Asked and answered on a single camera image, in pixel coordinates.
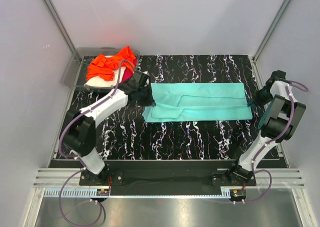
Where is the magenta t shirt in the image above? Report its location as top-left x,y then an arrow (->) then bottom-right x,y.
122,59 -> 138,82

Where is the purple cable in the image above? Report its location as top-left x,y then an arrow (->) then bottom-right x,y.
229,79 -> 309,204
57,59 -> 136,226

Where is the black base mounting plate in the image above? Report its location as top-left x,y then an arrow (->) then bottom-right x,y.
79,159 -> 257,197

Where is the black marble pattern mat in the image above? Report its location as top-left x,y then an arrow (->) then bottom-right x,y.
49,54 -> 288,163

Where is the white t shirt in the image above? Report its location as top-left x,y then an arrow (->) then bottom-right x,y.
84,67 -> 126,88

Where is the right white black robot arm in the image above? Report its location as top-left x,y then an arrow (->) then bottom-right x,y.
225,70 -> 309,186

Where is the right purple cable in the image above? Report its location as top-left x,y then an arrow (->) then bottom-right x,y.
229,79 -> 309,204

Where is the aluminium front rail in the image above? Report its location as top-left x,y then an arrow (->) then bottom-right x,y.
33,168 -> 304,189

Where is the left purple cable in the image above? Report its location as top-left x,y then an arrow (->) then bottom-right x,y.
57,59 -> 136,226

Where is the aluminium frame post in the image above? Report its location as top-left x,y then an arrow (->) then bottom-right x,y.
42,0 -> 76,54
252,0 -> 292,62

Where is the clear grey plastic bin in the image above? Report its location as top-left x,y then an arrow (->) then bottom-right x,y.
60,46 -> 141,93

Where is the teal t shirt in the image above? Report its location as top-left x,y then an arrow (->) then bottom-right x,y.
142,83 -> 253,123

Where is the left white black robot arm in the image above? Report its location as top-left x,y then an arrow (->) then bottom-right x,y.
58,71 -> 156,185

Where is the orange t shirt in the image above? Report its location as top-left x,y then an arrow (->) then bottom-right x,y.
86,46 -> 137,81

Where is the right aluminium frame post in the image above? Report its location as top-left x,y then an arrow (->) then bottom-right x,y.
252,0 -> 292,62

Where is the left aluminium frame post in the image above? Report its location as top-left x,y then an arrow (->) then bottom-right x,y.
42,0 -> 76,54

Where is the grey slotted cable duct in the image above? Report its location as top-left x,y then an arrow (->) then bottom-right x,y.
44,186 -> 238,199

